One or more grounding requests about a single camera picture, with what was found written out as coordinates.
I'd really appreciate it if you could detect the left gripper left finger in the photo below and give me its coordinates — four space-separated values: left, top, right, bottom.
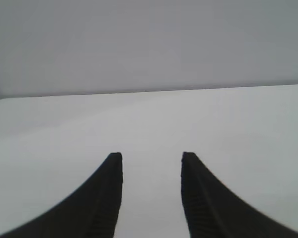
0 152 124 238

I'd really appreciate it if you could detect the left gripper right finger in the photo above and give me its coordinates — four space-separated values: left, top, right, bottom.
180 151 298 238

